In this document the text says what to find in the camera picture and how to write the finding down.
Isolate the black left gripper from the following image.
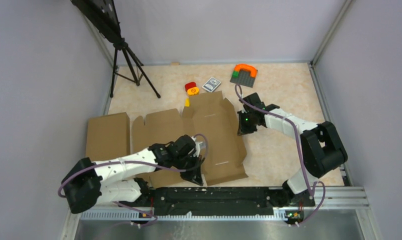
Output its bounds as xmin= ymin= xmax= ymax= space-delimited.
xmin=173 ymin=153 xmax=204 ymax=186

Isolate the large cardboard box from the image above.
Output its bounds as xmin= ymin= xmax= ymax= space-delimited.
xmin=130 ymin=91 xmax=249 ymax=189

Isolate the yellow rectangular block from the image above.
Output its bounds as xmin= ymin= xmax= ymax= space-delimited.
xmin=184 ymin=98 xmax=190 ymax=107

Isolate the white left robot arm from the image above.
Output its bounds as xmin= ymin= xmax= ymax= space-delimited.
xmin=57 ymin=134 xmax=209 ymax=214

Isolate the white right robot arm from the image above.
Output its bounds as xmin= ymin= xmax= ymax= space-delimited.
xmin=237 ymin=92 xmax=348 ymax=206

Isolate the blue playing card box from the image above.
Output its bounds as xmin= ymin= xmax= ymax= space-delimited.
xmin=202 ymin=77 xmax=222 ymax=93

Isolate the small folded cardboard box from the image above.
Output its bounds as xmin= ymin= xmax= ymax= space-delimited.
xmin=85 ymin=112 xmax=131 ymax=161

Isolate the green small toy brick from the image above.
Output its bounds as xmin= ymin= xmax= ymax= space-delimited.
xmin=232 ymin=70 xmax=239 ymax=78

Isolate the orange arch toy block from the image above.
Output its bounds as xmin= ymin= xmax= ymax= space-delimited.
xmin=233 ymin=63 xmax=258 ymax=78

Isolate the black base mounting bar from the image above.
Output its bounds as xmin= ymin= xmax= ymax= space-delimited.
xmin=121 ymin=186 xmax=316 ymax=217

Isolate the yellow oval toy block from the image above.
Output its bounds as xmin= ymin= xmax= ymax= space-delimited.
xmin=187 ymin=87 xmax=200 ymax=96

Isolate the red oval plastic block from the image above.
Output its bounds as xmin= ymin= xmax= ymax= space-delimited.
xmin=184 ymin=81 xmax=197 ymax=92

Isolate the black tripod stand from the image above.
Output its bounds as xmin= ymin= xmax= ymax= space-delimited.
xmin=71 ymin=0 xmax=161 ymax=98

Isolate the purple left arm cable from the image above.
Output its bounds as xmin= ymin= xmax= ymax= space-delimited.
xmin=57 ymin=133 xmax=209 ymax=229

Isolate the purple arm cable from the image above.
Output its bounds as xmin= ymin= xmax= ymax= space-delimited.
xmin=234 ymin=84 xmax=327 ymax=227
xmin=57 ymin=133 xmax=209 ymax=229

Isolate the grey lego base plate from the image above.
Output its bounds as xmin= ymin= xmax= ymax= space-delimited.
xmin=230 ymin=70 xmax=256 ymax=88

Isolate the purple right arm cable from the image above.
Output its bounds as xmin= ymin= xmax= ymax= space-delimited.
xmin=234 ymin=84 xmax=327 ymax=227

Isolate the aluminium front rail frame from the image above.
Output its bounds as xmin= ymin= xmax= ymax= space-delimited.
xmin=61 ymin=186 xmax=382 ymax=240

